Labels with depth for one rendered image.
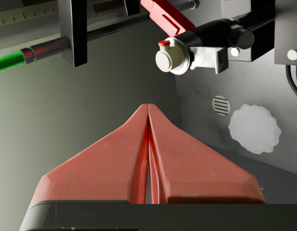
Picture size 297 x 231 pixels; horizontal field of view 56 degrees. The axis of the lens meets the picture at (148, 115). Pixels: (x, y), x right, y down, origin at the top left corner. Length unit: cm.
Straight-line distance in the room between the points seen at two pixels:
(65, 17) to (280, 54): 24
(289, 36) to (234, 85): 25
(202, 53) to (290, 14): 13
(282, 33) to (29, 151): 38
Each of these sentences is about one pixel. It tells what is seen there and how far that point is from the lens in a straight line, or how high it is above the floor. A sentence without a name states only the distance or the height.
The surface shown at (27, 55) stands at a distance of 35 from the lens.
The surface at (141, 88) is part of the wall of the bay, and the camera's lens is 57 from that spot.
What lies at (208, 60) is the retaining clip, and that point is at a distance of 20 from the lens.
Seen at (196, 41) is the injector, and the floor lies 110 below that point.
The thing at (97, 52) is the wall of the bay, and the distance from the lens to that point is 50.
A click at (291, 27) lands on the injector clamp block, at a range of 31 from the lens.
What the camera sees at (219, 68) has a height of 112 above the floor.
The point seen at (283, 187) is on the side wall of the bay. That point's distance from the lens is 56.
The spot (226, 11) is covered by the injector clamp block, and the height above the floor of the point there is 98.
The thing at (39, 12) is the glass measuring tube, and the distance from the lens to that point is 44.
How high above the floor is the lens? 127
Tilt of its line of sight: 34 degrees down
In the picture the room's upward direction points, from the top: 121 degrees counter-clockwise
